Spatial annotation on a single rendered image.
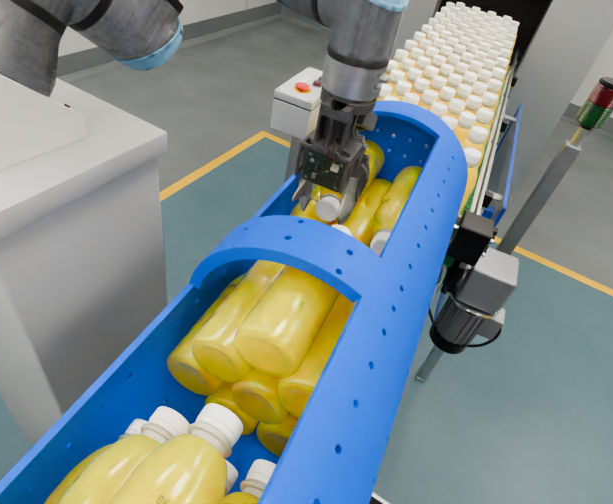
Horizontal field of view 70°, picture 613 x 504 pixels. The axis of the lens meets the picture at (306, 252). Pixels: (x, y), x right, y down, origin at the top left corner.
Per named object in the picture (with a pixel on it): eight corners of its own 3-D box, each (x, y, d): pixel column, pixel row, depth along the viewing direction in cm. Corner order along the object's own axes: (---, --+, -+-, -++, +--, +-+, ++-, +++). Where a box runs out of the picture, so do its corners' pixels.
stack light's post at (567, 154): (415, 378, 182) (565, 145, 107) (417, 370, 185) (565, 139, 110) (424, 382, 181) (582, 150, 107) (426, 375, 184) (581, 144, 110)
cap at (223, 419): (186, 436, 37) (198, 418, 39) (224, 461, 37) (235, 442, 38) (193, 419, 35) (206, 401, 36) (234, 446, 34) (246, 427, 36)
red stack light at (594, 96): (588, 102, 99) (598, 86, 97) (586, 94, 104) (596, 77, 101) (617, 112, 98) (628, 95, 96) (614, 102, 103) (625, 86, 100)
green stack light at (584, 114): (575, 123, 103) (587, 103, 99) (574, 113, 107) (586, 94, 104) (603, 132, 102) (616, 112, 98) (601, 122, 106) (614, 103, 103)
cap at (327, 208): (346, 202, 69) (342, 208, 68) (337, 219, 72) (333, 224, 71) (326, 189, 70) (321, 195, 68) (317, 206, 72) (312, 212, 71)
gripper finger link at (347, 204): (327, 240, 66) (325, 187, 61) (341, 220, 70) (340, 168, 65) (347, 244, 65) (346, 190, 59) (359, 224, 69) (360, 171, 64)
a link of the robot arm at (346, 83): (339, 40, 55) (400, 60, 54) (332, 76, 58) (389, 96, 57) (316, 55, 50) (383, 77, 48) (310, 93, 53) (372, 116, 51)
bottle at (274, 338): (258, 376, 46) (324, 271, 60) (311, 375, 42) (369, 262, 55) (222, 327, 44) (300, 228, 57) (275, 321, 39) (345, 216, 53)
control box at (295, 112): (269, 127, 109) (274, 87, 102) (302, 101, 123) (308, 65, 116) (305, 141, 107) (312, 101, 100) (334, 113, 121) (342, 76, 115)
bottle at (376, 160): (391, 152, 81) (358, 201, 68) (373, 180, 86) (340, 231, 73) (358, 133, 82) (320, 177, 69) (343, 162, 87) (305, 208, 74)
